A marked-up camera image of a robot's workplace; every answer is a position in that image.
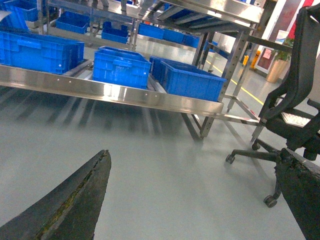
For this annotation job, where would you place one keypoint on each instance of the green potted plant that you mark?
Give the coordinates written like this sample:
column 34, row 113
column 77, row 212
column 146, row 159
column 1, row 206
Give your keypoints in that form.
column 280, row 61

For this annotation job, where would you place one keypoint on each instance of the blue tray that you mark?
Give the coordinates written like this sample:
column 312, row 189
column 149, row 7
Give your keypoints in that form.
column 114, row 34
column 73, row 22

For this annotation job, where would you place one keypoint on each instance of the blue crate behind right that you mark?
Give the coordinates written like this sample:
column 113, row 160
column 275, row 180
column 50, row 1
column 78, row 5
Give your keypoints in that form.
column 158, row 69

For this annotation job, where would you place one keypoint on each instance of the blue plastic crate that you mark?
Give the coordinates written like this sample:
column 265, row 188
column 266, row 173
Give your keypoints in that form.
column 121, row 67
column 192, row 83

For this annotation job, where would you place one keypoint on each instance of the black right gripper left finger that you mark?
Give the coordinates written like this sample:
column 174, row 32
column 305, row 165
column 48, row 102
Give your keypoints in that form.
column 68, row 212

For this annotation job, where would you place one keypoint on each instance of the blue tray back left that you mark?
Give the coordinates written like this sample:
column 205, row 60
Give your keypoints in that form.
column 73, row 22

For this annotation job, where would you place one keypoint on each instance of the blue tray back right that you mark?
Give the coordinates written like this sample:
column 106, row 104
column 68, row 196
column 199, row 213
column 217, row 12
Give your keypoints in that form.
column 114, row 34

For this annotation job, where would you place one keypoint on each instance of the stainless steel roller shelf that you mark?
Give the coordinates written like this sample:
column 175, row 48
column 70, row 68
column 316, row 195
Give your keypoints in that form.
column 204, row 17

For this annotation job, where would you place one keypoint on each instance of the blue plastic crate left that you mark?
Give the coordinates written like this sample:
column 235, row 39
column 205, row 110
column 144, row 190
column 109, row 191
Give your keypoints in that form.
column 121, row 67

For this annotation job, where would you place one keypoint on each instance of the blue crate far left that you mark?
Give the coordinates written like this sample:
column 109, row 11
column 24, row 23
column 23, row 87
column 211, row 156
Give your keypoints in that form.
column 43, row 53

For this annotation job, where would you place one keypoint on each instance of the black office chair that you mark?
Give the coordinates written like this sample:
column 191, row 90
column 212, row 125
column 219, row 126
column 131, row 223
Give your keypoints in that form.
column 296, row 87

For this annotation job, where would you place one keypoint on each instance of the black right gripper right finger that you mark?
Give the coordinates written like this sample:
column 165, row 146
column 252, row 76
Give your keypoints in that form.
column 299, row 181

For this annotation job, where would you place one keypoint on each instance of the blue plastic crate right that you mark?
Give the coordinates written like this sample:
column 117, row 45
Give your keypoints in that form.
column 192, row 83

